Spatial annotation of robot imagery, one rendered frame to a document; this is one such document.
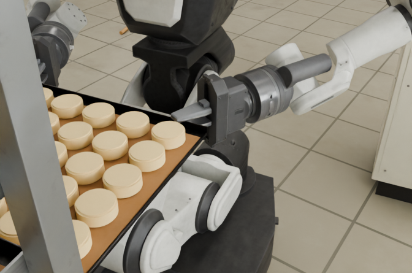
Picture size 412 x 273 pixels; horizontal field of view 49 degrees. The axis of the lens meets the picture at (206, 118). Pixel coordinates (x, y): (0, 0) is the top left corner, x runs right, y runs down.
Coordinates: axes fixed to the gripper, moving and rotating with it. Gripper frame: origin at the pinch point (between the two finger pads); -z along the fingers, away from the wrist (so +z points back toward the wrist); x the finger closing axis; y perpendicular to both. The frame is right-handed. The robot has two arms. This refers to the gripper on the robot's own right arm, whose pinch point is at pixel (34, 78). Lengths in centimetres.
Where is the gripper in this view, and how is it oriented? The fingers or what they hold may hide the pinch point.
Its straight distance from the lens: 90.0
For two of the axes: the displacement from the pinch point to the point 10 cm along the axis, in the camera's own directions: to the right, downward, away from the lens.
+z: -0.8, -5.4, 8.4
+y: 10.0, -0.4, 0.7
